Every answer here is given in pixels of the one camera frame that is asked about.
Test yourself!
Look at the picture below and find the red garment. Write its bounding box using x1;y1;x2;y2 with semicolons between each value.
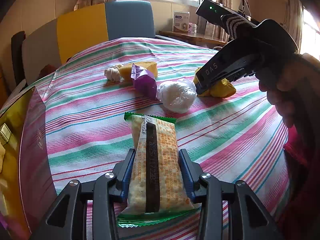
278;126;319;239

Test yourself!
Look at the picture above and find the black rolled mat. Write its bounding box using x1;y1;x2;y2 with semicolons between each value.
11;31;25;85

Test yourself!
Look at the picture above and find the striped pink green bedsheet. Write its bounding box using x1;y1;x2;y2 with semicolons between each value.
20;38;290;229

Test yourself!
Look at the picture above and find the yellow sponge cake block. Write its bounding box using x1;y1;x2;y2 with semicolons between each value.
119;61;158;81

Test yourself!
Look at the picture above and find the small white pink jar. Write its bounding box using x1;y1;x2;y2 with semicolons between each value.
188;23;197;34

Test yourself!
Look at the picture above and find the gold metal tin tray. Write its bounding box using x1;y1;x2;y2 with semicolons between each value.
1;87;57;239

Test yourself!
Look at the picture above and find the white knotted cloth bundle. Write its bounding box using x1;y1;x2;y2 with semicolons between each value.
104;64;123;82

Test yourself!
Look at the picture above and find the white blue product box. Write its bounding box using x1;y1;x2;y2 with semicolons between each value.
172;12;190;33

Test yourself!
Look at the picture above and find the wooden side table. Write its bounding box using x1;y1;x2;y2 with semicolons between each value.
159;30;227;48

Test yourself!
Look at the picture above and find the white cardboard box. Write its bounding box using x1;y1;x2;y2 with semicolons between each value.
0;124;11;146

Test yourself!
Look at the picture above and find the grey yellow blue chair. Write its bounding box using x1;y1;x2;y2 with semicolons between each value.
21;0;181;86

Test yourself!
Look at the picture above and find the purple snack wrapper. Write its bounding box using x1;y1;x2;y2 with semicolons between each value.
131;64;157;100

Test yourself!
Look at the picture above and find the green-edged cracker snack packet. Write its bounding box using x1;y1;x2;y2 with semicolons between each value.
117;112;200;228

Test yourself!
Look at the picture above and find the dark red cushion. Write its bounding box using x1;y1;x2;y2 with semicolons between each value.
38;64;57;79

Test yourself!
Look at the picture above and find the person's right hand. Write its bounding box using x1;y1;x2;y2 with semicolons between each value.
256;53;319;128

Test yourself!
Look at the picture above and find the white ball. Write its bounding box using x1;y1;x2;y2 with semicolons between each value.
156;79;197;114

